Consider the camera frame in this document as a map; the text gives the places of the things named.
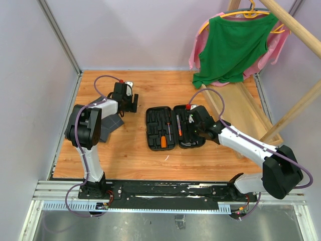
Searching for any claw hammer black handle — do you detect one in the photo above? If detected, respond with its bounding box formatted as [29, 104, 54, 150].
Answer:
[181, 138, 198, 147]

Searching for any black-handled screwdriver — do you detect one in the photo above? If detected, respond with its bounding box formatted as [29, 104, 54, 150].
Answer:
[167, 122, 172, 141]

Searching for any black plastic tool case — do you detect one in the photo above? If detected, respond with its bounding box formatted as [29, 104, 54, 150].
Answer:
[145, 105, 206, 151]

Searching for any orange-handled screwdriver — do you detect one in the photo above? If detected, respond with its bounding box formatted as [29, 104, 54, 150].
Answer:
[160, 136, 167, 148]

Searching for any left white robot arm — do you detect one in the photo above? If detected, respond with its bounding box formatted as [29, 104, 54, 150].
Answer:
[65, 80, 138, 199]

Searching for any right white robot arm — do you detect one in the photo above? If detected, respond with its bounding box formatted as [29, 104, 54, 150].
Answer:
[187, 105, 303, 201]

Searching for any grey checked cloth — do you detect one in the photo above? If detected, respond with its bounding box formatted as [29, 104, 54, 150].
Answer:
[64, 95, 125, 143]

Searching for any wooden tray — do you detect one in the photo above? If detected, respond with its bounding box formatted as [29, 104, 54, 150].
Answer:
[198, 77, 284, 146]

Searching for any green sleeveless shirt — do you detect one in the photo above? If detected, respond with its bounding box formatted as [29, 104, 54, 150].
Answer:
[193, 14, 278, 88]

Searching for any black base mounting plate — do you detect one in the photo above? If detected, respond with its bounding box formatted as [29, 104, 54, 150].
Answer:
[78, 180, 257, 212]

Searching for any pink shirt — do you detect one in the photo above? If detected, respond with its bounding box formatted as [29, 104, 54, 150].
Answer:
[189, 13, 290, 86]

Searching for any yellow clothes hanger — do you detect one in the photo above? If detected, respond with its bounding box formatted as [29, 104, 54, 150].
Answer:
[198, 1, 285, 34]

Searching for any aluminium frame rail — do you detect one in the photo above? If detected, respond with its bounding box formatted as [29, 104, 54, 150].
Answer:
[36, 0, 83, 76]

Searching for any wooden rack frame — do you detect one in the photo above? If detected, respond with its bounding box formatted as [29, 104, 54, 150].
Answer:
[227, 0, 321, 143]

